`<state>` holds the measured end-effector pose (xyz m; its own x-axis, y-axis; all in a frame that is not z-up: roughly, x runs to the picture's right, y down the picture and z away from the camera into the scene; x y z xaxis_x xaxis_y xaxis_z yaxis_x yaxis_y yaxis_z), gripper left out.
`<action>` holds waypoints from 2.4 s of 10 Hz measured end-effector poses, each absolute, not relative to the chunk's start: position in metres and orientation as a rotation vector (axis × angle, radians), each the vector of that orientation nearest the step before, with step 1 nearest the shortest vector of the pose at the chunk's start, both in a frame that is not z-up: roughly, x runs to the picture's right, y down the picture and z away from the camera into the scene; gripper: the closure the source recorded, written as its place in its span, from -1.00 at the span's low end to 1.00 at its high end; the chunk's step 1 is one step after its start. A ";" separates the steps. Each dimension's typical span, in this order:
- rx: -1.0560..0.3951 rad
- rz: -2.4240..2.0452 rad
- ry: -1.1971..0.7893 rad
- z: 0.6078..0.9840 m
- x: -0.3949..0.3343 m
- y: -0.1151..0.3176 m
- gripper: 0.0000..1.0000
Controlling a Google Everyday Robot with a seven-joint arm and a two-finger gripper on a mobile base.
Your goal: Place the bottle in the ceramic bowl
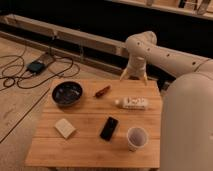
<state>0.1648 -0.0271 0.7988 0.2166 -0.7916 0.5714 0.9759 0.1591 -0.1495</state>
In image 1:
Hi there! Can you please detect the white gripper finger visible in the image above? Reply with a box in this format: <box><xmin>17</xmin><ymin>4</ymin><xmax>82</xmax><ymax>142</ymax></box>
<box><xmin>143</xmin><ymin>73</ymin><xmax>148</xmax><ymax>85</ymax></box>
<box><xmin>120</xmin><ymin>69</ymin><xmax>128</xmax><ymax>81</ymax></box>

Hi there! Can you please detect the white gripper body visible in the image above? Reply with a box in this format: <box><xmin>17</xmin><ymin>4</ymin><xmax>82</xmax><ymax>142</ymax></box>
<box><xmin>126</xmin><ymin>56</ymin><xmax>146</xmax><ymax>76</ymax></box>

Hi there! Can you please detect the white plastic bottle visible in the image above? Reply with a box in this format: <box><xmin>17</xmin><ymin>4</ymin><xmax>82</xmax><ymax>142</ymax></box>
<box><xmin>115</xmin><ymin>97</ymin><xmax>149</xmax><ymax>110</ymax></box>

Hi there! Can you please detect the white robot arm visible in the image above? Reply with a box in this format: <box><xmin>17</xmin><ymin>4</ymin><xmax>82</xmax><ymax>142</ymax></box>
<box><xmin>122</xmin><ymin>31</ymin><xmax>213</xmax><ymax>171</ymax></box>

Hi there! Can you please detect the dark ceramic bowl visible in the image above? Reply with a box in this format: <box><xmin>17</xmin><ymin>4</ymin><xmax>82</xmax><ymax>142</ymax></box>
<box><xmin>52</xmin><ymin>81</ymin><xmax>83</xmax><ymax>106</ymax></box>

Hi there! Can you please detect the brown cylindrical object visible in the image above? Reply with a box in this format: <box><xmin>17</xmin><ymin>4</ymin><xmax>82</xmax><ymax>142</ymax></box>
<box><xmin>94</xmin><ymin>86</ymin><xmax>111</xmax><ymax>98</ymax></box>

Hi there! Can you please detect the black smartphone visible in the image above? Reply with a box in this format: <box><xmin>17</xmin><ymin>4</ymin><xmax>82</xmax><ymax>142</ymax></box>
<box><xmin>100</xmin><ymin>117</ymin><xmax>118</xmax><ymax>141</ymax></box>

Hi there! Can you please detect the wooden table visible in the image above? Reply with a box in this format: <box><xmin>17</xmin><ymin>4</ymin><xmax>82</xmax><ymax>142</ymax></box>
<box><xmin>25</xmin><ymin>79</ymin><xmax>162</xmax><ymax>168</ymax></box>

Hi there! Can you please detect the white paper cup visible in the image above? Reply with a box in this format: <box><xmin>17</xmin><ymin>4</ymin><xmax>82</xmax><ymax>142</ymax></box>
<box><xmin>126</xmin><ymin>127</ymin><xmax>149</xmax><ymax>152</ymax></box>

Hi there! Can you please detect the beige rectangular sponge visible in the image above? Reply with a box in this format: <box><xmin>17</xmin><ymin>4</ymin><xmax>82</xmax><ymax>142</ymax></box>
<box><xmin>54</xmin><ymin>118</ymin><xmax>76</xmax><ymax>139</ymax></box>

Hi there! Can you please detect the blue power adapter box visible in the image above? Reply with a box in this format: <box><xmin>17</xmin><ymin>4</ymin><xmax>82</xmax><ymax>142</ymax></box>
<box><xmin>27</xmin><ymin>61</ymin><xmax>45</xmax><ymax>74</ymax></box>

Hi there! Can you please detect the black floor cable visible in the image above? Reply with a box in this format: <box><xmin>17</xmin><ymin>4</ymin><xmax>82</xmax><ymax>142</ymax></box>
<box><xmin>0</xmin><ymin>43</ymin><xmax>81</xmax><ymax>90</ymax></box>

